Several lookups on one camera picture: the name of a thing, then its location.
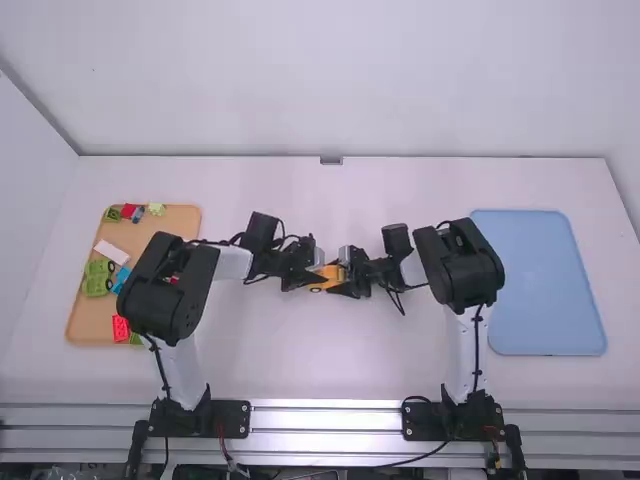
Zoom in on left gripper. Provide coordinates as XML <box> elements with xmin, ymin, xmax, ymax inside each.
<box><xmin>279</xmin><ymin>233</ymin><xmax>322</xmax><ymax>294</ymax></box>

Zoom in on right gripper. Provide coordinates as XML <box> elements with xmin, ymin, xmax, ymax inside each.
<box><xmin>327</xmin><ymin>244</ymin><xmax>375</xmax><ymax>301</ymax></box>

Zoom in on yellow toy car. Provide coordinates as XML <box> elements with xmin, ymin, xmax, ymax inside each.
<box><xmin>305</xmin><ymin>263</ymin><xmax>351</xmax><ymax>295</ymax></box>

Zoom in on tan tray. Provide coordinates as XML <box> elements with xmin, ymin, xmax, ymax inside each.
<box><xmin>64</xmin><ymin>202</ymin><xmax>203</xmax><ymax>347</ymax></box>

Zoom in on silver rails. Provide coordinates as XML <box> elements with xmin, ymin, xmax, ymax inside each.
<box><xmin>0</xmin><ymin>398</ymin><xmax>640</xmax><ymax>471</ymax></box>

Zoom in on blue mat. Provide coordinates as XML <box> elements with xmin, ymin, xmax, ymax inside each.
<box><xmin>469</xmin><ymin>208</ymin><xmax>609</xmax><ymax>357</ymax></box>

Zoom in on light blue toy brick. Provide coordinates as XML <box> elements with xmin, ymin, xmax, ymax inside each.
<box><xmin>110</xmin><ymin>266</ymin><xmax>133</xmax><ymax>294</ymax></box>

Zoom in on white toy brick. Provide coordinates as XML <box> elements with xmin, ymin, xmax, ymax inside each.
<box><xmin>92</xmin><ymin>239</ymin><xmax>132</xmax><ymax>266</ymax></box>

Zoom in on lime green toy car base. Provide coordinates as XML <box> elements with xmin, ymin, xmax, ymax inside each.
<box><xmin>81</xmin><ymin>276</ymin><xmax>114</xmax><ymax>300</ymax></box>
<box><xmin>84</xmin><ymin>258</ymin><xmax>118</xmax><ymax>279</ymax></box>

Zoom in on black cable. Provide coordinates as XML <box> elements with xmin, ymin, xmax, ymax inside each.
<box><xmin>377</xmin><ymin>277</ymin><xmax>431</xmax><ymax>317</ymax></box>
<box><xmin>368</xmin><ymin>438</ymin><xmax>454</xmax><ymax>470</ymax></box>

